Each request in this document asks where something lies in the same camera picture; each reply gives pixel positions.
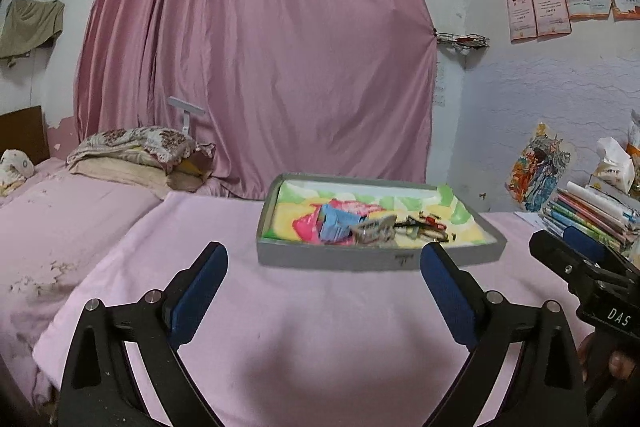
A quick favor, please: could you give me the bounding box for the wooden headboard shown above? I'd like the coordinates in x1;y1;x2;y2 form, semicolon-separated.
0;105;51;162

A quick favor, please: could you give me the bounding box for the stack of books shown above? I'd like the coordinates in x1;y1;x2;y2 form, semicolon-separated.
540;179;640;268

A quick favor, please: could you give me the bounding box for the beige pillow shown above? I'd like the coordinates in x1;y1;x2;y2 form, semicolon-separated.
70;157;173;192

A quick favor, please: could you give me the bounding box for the yellow cushion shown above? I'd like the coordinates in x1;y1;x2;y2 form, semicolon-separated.
167;154;213;192

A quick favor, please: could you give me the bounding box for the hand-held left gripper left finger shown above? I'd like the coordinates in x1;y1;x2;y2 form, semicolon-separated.
59;241;230;427

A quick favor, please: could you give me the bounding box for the blue watch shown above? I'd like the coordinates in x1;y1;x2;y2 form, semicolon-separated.
317;202;366;244

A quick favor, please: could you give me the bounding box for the person's right hand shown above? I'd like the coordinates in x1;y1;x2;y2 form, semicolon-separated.
606;348;640;381

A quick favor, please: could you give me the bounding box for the snack bag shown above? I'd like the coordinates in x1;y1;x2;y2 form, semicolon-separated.
625;109;640;202

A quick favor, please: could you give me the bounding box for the beige hair claw clip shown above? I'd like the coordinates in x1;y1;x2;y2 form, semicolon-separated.
350;214;398;248

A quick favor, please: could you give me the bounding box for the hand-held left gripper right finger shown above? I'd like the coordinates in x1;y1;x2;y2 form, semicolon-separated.
419;241;588;427

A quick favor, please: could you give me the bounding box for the pink bed sheet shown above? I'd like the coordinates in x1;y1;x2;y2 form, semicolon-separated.
0;157;166;408

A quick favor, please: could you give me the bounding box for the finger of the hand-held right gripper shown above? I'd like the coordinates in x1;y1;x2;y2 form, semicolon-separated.
562;226;640;280
529;229;606;294

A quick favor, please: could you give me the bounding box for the floral pillow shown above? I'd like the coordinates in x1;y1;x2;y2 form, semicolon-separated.
66;126;216;172

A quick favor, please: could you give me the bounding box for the pink curtain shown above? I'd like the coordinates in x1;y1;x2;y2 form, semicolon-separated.
74;0;441;200

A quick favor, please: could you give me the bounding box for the black braided bracelet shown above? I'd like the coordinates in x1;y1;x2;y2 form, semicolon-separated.
392;218;423;238

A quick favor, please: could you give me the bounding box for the tissue pack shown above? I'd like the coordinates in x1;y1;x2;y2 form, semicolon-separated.
589;137;636;195

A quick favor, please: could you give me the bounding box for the wall calendar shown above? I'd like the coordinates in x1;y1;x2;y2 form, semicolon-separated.
434;62;448;108

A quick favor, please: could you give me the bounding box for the pink tablecloth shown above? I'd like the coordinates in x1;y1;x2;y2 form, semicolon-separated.
32;189;601;427

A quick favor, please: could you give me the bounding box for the wire wall shelf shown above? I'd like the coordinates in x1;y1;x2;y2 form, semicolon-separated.
435;31;491;58

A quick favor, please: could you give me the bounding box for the cream crumpled cloth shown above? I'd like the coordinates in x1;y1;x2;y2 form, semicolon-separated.
0;148;36;198

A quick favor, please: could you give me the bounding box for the red string bracelet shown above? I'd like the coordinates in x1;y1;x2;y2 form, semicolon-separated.
410;212;448;230

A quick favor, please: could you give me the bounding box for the grey cardboard box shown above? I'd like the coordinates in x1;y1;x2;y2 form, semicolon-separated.
256;173;508;272

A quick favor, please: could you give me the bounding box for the brown cord bead bracelet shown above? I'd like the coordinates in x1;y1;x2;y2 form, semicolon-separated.
412;227;457;242

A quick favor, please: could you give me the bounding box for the olive hanging cloth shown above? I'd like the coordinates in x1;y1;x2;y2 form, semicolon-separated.
0;0;66;68

